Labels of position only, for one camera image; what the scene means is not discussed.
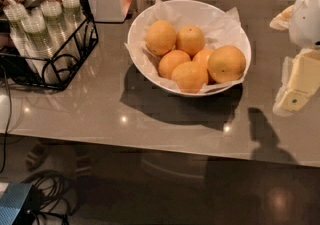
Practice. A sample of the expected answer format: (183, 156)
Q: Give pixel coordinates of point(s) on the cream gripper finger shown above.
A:
(300, 81)
(281, 21)

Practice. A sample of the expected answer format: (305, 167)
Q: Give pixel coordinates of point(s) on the white ceramic bowl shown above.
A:
(186, 9)

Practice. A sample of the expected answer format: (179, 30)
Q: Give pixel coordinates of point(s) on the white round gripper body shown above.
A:
(306, 19)

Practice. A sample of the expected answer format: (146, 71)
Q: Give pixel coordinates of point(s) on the partly hidden middle orange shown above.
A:
(202, 58)

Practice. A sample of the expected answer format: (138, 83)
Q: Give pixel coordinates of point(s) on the orange at front middle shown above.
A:
(190, 77)

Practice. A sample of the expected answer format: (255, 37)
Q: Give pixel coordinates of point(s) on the orange at back left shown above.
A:
(160, 37)

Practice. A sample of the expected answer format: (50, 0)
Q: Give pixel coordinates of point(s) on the blue grey box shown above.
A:
(15, 204)

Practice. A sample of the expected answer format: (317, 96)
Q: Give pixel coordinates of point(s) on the black wire rack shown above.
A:
(14, 66)

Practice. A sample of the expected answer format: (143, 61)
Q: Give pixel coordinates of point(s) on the orange at back middle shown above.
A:
(190, 39)

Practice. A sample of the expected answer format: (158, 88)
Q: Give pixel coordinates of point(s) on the orange at front left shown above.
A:
(170, 61)

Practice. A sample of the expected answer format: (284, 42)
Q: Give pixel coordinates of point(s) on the clear plastic cup stack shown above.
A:
(40, 47)
(58, 28)
(74, 17)
(15, 13)

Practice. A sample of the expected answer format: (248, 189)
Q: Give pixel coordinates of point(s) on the large orange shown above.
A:
(226, 63)

